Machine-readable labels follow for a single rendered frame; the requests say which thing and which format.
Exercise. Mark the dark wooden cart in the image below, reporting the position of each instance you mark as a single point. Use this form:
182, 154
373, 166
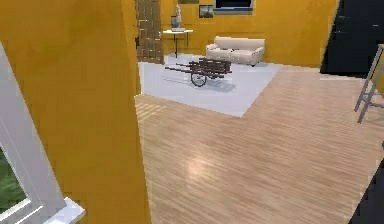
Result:
206, 68

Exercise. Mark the cream sofa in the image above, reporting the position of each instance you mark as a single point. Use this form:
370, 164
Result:
237, 50

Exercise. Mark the white round side table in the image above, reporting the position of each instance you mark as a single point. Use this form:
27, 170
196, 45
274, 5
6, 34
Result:
176, 32

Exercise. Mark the grey blue vase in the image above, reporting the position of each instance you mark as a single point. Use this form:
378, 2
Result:
174, 22

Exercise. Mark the brown panelled room door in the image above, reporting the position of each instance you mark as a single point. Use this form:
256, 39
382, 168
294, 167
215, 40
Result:
149, 30

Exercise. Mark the white statue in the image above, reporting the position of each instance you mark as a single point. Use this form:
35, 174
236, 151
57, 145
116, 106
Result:
178, 15

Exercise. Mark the grey framed television set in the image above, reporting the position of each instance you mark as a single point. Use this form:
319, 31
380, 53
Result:
233, 5

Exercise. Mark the white framed window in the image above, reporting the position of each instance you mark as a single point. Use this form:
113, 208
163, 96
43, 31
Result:
30, 186

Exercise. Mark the black cupboard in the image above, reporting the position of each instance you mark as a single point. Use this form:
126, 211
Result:
356, 36

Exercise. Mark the black furniture corner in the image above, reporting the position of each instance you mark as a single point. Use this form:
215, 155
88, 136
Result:
371, 200

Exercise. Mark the framed wall picture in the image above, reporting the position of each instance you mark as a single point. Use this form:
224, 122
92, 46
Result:
206, 11

